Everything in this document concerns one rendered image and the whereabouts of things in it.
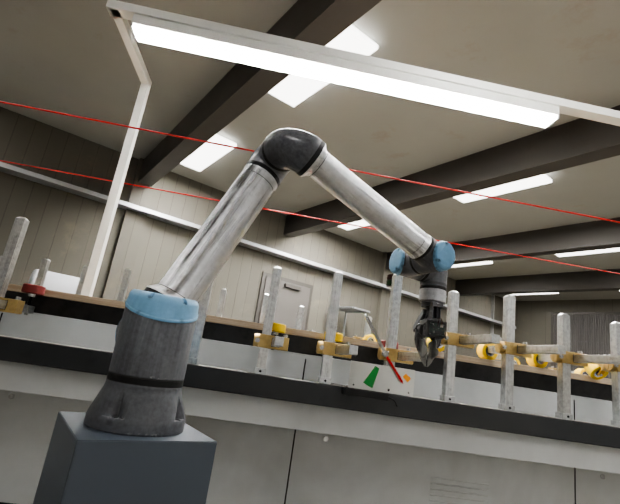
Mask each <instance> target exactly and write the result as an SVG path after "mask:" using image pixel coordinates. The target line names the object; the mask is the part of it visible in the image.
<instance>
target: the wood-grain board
mask: <svg viewBox="0 0 620 504"><path fill-rule="evenodd" d="M21 289H22V286H21V285H15V284H9V285H8V288H7V290H8V291H15V292H21ZM21 293H24V292H21ZM43 296H47V297H53V298H59V299H66V300H72V301H78V302H85V303H91V304H97V305H104V306H110V307H117V308H123V309H124V308H125V302H123V301H116V300H110V299H104V298H97V297H91V296H85V295H78V294H72V293H66V292H59V291H53V290H47V289H46V290H45V293H44V295H43ZM206 322H212V323H219V324H225V325H231V326H238V327H244V328H250V329H257V330H263V325H264V324H261V323H255V322H249V321H242V320H236V319H230V318H224V317H217V316H211V315H207V316H206ZM282 334H289V335H295V336H301V337H308V338H314V339H321V340H324V334H325V333H318V332H312V331H306V330H299V329H293V328H287V327H286V330H285V333H282ZM346 342H350V344H352V345H359V346H365V347H372V348H378V349H379V347H380V346H379V344H378V342H375V341H369V340H362V339H356V338H350V337H344V336H343V339H342V342H340V343H346ZM407 348H411V351H412V352H418V351H417V349H416V348H413V347H407V346H400V345H398V349H399V350H407ZM435 358H442V359H444V352H438V356H436V357H435ZM456 361H461V362H467V363H473V364H480V365H486V366H493V367H499V368H501V361H495V360H489V359H482V358H476V357H470V356H464V355H457V354H456ZM514 370H518V371H524V372H531V373H537V374H544V375H550V376H556V377H557V370H552V369H546V368H539V367H533V366H527V365H520V364H514ZM571 379H575V380H582V381H588V382H595V383H601V384H607V385H612V382H611V379H609V378H603V379H600V380H595V379H593V378H591V377H590V375H583V374H577V373H571Z"/></svg>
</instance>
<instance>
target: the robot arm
mask: <svg viewBox="0 0 620 504"><path fill-rule="evenodd" d="M290 171H293V172H295V173H296V174H298V175H299V176H300V177H303V176H309V177H310V178H312V179H313V180H314V181H315V182H317V183H318V184H319V185H320V186H322V187H323V188H324V189H325V190H327V191H328V192H329V193H331V194H332V195H333V196H334V197H336V198H337V199H338V200H339V201H341V202H342V203H343V204H345V205H346V206H347V207H348V208H350V209H351V210H352V211H353V212H355V213H356V214H357V215H358V216H360V217H361V218H362V219H364V220H365V221H366V222H367V223H369V224H370V225H371V226H372V227H374V228H375V229H376V230H378V231H379V232H380V233H381V234H383V235H384V236H385V237H386V238H388V239H389V240H390V241H391V242H393V243H394V244H395V245H397V246H398V247H399V248H397V249H395V250H394V251H393V253H392V254H391V257H390V260H389V269H390V271H391V272H392V273H393V274H396V275H397V276H403V277H406V278H410V279H413V280H417V281H420V290H419V302H420V303H421V307H423V308H426V309H422V311H421V313H420V315H419V316H418V318H417V320H416V322H415V323H414V325H413V332H415V334H414V342H415V346H416V349H417V351H418V354H419V357H420V359H421V362H422V363H423V365H424V366H425V367H428V366H429V365H430V364H431V363H432V361H433V359H434V358H435V357H436V356H438V352H439V351H438V348H439V346H440V344H441V339H443V338H446V331H447V322H444V321H442V318H441V309H443V305H444V304H446V298H447V296H446V290H447V274H448V270H449V269H450V268H451V267H452V266H453V264H454V262H455V251H454V249H453V247H452V245H451V244H450V243H448V242H446V241H439V242H438V241H436V240H435V239H434V238H433V237H431V236H430V235H428V234H427V233H425V232H424V231H423V230H422V229H421V228H419V227H418V226H417V225H416V224H414V223H413V222H412V221H411V220H410V219H408V218H407V217H406V216H405V215H403V214H402V213H401V212H400V211H399V210H397V209H396V208H395V207H394V206H393V205H391V204H390V203H389V202H388V201H386V200H385V199H384V198H383V197H382V196H380V195H379V194H378V193H377V192H376V191H374V190H373V189H372V188H371V187H369V186H368V185H367V184H366V183H365V182H363V181H362V180H361V179H360V178H358V177H357V176H356V175H355V174H354V173H352V172H351V171H350V170H349V169H348V168H346V167H345V166H344V165H343V164H341V163H340V162H339V161H338V160H337V159H335V158H334V157H333V156H332V155H330V154H329V153H328V152H327V147H326V143H325V142H323V141H322V140H321V139H320V138H318V137H317V136H315V135H313V134H311V133H309V132H306V131H304V130H300V129H295V128H281V129H277V130H275V131H273V132H271V133H270V134H269V135H268V136H267V137H266V139H265V140H264V141H263V143H262V144H261V145H260V146H259V147H258V148H257V149H256V150H255V151H254V152H253V154H252V155H251V158H250V159H249V161H248V162H247V163H246V165H245V166H244V169H243V170H242V172H241V173H240V174H239V176H238V177H237V179H236V180H235V181H234V183H233V184H232V185H231V187H230V188H229V189H228V191H227V192H226V193H225V195H224V196H223V197H222V199H221V200H220V201H219V203H218V204H217V206H216V207H215V208H214V210H213V211H212V212H211V214H210V215H209V216H208V218H207V219H206V220H205V222H204V223H203V224H202V226H201V227H200V228H199V230H198V231H197V233H196V234H195V235H194V237H193V238H192V239H191V241H190V242H189V243H188V245H187V246H186V247H185V249H184V250H183V251H182V253H181V254H180V255H179V257H178V258H177V260H176V261H175V262H174V264H173V265H172V266H171V268H170V269H169V270H168V272H167V273H166V274H165V276H164V277H163V278H162V280H161V281H160V283H158V284H155V285H149V286H147V287H146V288H145V289H144V291H143V290H138V289H133V290H131V291H130V293H129V295H128V298H127V300H126V301H125V308H124V312H123V316H122V318H121V320H120V321H119V323H118V325H117V328H116V332H115V342H116V343H115V347H114V351H113V355H112V358H111V362H110V366H109V370H108V374H107V378H106V381H105V384H104V385H103V387H102V388H101V390H100V391H99V393H98V394H97V396H96V397H95V399H94V400H93V402H92V403H91V405H90V406H89V408H88V409H87V412H86V415H85V419H84V425H86V426H87V427H89V428H92V429H95V430H98V431H102V432H107V433H112V434H119V435H127V436H139V437H165V436H173V435H178V434H180V433H182V432H183V430H184V425H185V413H184V406H183V399H182V387H183V383H184V378H185V373H186V368H187V364H188V359H189V354H190V350H191V345H192V340H193V336H194V331H195V326H196V322H197V319H198V308H199V304H198V302H199V300H200V299H201V297H202V296H203V294H204V293H205V292H206V290H207V289H208V287H209V286H210V284H211V283H212V281H213V280H214V278H215V277H216V275H217V274H218V273H219V271H220V270H221V268H222V267H223V265H224V264H225V262H226V261H227V259H228V258H229V256H230V255H231V254H232V252H233V251H234V249H235V248H236V246H237V245H238V243H239V242H240V240H241V239H242V237H243V236H244V235H245V233H246V232H247V230H248V229H249V227H250V226H251V224H252V223H253V221H254V220H255V218H256V217H257V216H258V214H259V213H260V211H261V210H262V208H263V207H264V205H265V204H266V202H267V201H268V199H269V198H270V197H271V195H272V194H273V192H274V191H276V189H277V188H278V186H279V185H280V184H281V182H282V181H283V179H284V178H285V176H286V175H287V174H288V173H289V172H290ZM440 318H441V320H440ZM425 337H427V338H430V340H432V341H431V342H429V343H428V344H427V342H426V340H425ZM427 347H428V348H427ZM426 355H427V359H426Z"/></svg>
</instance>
